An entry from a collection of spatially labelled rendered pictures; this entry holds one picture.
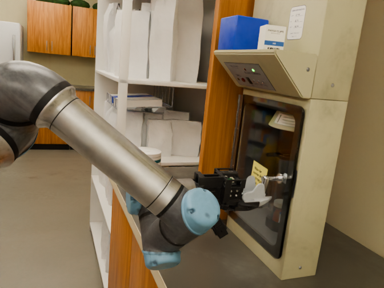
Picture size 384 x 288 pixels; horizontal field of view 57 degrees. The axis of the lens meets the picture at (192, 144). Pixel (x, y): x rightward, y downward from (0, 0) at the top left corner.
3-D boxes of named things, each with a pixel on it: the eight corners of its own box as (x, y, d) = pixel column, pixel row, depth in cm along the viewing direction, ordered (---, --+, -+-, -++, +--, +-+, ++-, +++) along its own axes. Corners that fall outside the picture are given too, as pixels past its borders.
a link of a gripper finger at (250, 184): (271, 177, 91) (240, 179, 87) (266, 198, 93) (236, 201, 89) (264, 172, 94) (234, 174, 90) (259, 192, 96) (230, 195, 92)
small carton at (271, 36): (275, 53, 91) (279, 28, 89) (283, 52, 86) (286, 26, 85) (256, 51, 90) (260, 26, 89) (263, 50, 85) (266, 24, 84)
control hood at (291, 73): (243, 86, 111) (247, 54, 109) (311, 99, 82) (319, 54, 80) (210, 84, 107) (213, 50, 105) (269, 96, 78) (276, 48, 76)
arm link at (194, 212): (24, 22, 63) (233, 196, 67) (14, 63, 70) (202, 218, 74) (-32, 46, 54) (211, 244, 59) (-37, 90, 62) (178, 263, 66)
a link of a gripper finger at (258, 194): (280, 185, 87) (247, 186, 84) (276, 207, 89) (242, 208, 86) (274, 180, 90) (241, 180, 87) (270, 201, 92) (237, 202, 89)
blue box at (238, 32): (247, 54, 108) (251, 22, 106) (264, 54, 99) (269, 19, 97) (217, 50, 104) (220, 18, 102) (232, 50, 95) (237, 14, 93)
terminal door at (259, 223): (228, 213, 119) (243, 93, 111) (280, 262, 92) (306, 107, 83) (226, 213, 119) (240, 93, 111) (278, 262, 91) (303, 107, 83)
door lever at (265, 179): (276, 209, 93) (270, 204, 95) (284, 176, 89) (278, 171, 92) (258, 210, 91) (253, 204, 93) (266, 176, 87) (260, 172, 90)
